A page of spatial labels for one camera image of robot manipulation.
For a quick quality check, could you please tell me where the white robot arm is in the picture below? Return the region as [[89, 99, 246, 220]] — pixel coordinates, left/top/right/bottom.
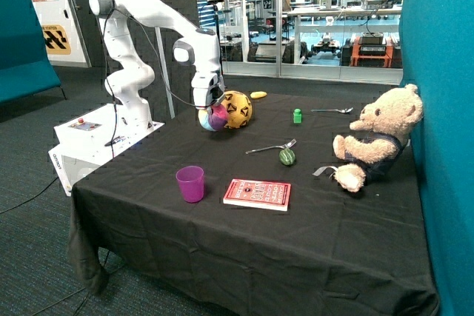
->
[[89, 0, 225, 129]]

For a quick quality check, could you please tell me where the green toy pepper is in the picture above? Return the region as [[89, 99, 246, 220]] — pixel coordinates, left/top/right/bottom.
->
[[278, 148, 296, 167]]

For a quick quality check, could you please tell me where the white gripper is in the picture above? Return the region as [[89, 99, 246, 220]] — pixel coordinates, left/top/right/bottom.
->
[[191, 72, 225, 110]]

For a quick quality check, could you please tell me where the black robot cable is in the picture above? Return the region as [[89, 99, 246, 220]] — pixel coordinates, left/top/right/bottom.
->
[[100, 8, 204, 148]]

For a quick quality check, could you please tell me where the teal sofa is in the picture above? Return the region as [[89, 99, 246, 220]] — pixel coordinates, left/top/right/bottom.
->
[[0, 0, 61, 103]]

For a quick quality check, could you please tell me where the yellow black soccer ball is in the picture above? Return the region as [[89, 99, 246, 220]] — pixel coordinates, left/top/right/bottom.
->
[[222, 90, 253, 129]]

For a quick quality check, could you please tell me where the silver spoon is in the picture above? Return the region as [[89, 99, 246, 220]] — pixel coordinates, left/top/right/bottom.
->
[[311, 107, 353, 114]]

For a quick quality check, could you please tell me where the black tablecloth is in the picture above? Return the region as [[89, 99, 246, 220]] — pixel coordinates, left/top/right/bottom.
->
[[68, 94, 440, 315]]

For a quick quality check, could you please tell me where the orange black cart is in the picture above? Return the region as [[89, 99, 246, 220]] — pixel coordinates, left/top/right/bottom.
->
[[340, 32, 403, 69]]

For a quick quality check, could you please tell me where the beige teddy bear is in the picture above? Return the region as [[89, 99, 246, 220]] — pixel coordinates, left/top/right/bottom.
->
[[333, 84, 424, 192]]

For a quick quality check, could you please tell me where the silver fork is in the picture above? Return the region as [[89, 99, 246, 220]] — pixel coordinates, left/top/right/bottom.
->
[[245, 139, 297, 154]]

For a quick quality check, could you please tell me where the multicolour soft ball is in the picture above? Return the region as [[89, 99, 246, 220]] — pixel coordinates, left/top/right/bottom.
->
[[198, 104, 228, 132]]

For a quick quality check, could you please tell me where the white lab table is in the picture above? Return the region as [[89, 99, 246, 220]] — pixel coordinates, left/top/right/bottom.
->
[[288, 4, 401, 66]]

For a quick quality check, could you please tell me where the green toy block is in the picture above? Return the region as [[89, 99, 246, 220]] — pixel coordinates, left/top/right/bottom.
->
[[293, 108, 302, 124]]

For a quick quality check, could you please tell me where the yellow black sign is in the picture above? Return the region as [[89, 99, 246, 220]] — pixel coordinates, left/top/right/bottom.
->
[[41, 24, 71, 56]]

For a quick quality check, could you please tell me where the purple plastic cup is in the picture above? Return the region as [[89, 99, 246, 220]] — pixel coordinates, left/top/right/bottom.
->
[[176, 166, 204, 204]]

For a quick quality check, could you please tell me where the red book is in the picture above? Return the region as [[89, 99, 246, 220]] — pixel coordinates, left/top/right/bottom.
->
[[223, 179, 291, 212]]

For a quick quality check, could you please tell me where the teal partition panel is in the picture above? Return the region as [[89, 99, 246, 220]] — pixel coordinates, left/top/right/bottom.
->
[[400, 0, 473, 315]]

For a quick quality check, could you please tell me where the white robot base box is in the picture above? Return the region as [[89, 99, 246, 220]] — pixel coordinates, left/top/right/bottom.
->
[[49, 104, 163, 196]]

